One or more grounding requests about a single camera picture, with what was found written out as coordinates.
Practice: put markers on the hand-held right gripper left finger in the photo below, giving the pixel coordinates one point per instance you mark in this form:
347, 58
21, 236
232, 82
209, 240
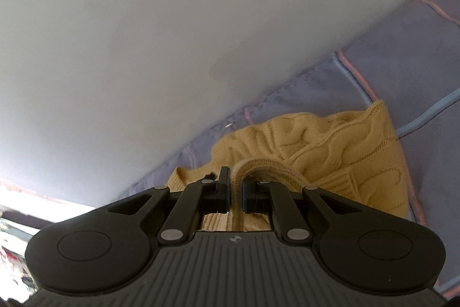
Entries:
224, 190

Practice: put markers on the blue plaid bed sheet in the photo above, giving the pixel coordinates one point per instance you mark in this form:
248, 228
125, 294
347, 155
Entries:
413, 69

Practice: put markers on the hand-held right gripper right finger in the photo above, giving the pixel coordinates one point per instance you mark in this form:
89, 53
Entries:
248, 197

